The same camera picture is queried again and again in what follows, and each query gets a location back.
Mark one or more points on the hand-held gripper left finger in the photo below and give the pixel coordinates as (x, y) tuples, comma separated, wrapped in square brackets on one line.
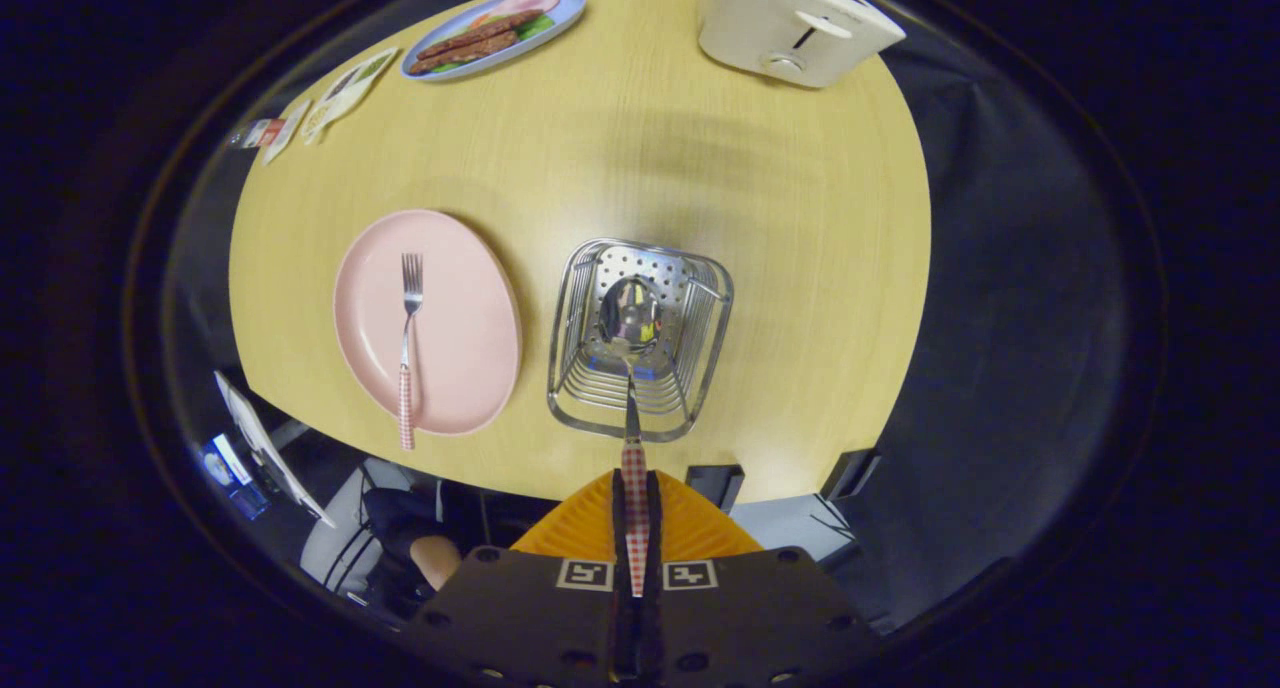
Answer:
[(520, 618)]

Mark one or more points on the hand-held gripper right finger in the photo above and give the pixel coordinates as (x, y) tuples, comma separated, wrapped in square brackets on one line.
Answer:
[(760, 618)]

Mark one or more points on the pink plate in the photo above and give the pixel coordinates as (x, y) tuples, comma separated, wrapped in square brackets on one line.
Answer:
[(460, 328)]

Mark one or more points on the white board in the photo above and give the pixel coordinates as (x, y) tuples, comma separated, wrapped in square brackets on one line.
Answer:
[(265, 448)]

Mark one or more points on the blue printed card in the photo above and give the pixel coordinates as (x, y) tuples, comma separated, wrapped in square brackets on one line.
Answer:
[(228, 473)]

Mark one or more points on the white square coaster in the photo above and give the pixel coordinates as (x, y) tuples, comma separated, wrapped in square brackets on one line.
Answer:
[(286, 133)]

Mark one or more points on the clear bottle with red label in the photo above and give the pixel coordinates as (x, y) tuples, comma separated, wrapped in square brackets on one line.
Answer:
[(262, 133)]

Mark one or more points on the white compartment sauce tray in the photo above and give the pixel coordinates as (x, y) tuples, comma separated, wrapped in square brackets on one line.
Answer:
[(345, 93)]

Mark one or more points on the brown sausage strip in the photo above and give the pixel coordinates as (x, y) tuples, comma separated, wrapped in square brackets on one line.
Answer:
[(485, 33), (465, 53)]

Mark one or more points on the green lettuce leaf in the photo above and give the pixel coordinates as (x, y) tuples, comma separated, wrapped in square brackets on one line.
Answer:
[(537, 26)]

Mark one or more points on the white toaster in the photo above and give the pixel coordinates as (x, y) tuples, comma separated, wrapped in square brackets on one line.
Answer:
[(770, 23)]

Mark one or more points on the blue plate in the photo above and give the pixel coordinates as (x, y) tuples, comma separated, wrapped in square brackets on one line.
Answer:
[(560, 16)]

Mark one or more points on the pink ham slice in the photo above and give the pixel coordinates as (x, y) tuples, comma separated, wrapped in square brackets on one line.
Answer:
[(525, 3)]

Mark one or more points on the black table bracket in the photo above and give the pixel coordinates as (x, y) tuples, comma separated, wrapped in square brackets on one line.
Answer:
[(715, 486), (852, 473)]

